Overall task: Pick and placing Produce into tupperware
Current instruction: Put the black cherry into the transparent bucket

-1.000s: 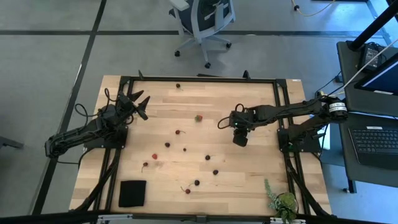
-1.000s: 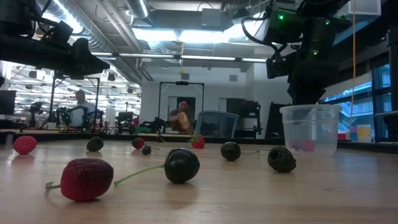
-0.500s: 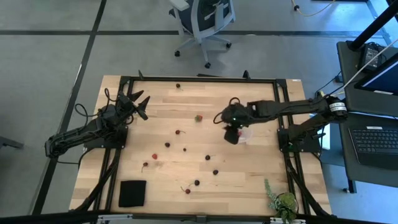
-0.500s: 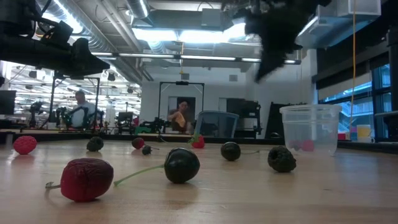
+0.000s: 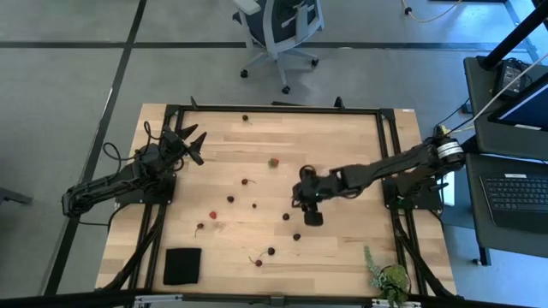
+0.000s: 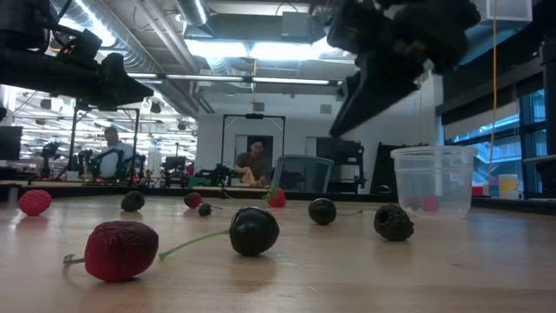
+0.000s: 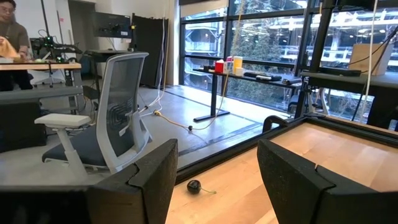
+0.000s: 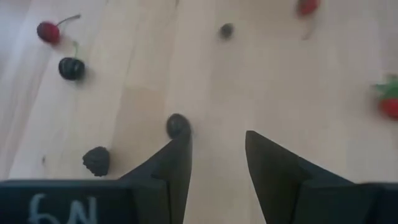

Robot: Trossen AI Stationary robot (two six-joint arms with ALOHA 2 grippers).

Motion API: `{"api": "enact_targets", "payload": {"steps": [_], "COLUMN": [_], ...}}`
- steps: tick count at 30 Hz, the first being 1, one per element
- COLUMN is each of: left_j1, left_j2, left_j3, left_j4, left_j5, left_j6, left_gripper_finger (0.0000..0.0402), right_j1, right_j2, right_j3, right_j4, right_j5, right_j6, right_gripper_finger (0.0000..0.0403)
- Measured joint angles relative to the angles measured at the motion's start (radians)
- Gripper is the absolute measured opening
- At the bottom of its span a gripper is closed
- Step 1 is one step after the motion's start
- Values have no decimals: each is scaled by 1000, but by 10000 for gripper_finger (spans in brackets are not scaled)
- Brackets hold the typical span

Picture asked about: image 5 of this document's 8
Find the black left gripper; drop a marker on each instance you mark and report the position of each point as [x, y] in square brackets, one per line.
[175, 147]

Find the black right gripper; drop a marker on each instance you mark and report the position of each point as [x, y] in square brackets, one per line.
[314, 188]

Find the red strawberry with green leaves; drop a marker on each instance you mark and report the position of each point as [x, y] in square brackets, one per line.
[273, 162]

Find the dark cherry with stem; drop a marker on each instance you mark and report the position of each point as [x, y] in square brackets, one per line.
[244, 181]
[271, 251]
[200, 225]

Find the red raspberry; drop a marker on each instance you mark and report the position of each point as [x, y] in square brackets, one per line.
[212, 215]

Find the red cherry with stem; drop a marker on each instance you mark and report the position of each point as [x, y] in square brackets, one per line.
[258, 263]

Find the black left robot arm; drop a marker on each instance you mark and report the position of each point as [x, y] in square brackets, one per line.
[107, 184]

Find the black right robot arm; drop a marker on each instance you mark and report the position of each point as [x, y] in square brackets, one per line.
[385, 167]

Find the green artificial plant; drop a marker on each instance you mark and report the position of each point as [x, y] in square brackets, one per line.
[396, 278]

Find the black square cloth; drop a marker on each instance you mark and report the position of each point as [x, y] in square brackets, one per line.
[182, 266]

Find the white grey office chair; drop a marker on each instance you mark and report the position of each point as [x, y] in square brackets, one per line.
[274, 25]

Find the dark grey side desk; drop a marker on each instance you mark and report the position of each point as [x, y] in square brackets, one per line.
[535, 244]
[479, 107]

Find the grey metal leg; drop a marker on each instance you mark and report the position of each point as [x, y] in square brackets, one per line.
[13, 196]

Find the black laptop keyboard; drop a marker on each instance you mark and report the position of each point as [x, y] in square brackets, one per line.
[518, 197]

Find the black rig bar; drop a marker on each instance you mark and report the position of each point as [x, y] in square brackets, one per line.
[64, 299]

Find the black power adapter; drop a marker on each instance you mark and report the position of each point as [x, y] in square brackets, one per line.
[509, 75]

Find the black computer monitor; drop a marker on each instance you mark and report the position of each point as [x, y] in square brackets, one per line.
[528, 111]

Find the black metal pole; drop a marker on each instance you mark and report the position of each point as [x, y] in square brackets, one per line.
[514, 36]

